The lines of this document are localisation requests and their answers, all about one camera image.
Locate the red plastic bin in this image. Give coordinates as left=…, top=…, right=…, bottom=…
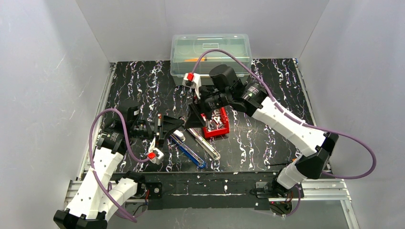
left=201, top=107, right=230, bottom=138

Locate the black silver stapler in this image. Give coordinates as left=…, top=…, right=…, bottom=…
left=187, top=128, right=221, bottom=161

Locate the blue stapler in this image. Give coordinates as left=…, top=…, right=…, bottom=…
left=170, top=134, right=206, bottom=168

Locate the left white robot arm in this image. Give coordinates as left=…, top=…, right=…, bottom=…
left=53, top=101, right=184, bottom=229

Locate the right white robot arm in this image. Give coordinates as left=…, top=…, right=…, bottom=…
left=182, top=64, right=339, bottom=191

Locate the pile of staple strips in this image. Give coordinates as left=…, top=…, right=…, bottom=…
left=206, top=109, right=225, bottom=131

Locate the orange tool inside box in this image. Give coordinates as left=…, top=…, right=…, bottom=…
left=184, top=57, right=207, bottom=62

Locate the clear plastic storage box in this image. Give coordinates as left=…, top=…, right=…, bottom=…
left=170, top=34, right=253, bottom=85

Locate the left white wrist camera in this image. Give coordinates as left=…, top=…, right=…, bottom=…
left=147, top=138, right=164, bottom=165

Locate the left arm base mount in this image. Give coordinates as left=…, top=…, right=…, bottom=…
left=130, top=182, right=163, bottom=200

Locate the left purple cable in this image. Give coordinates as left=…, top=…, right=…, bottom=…
left=88, top=108, right=152, bottom=223

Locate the purple cable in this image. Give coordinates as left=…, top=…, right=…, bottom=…
left=88, top=108, right=152, bottom=223
left=191, top=49, right=377, bottom=219

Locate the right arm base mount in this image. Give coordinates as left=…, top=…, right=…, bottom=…
left=249, top=180, right=304, bottom=202

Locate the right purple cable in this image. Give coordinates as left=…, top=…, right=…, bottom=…
left=191, top=49, right=377, bottom=219

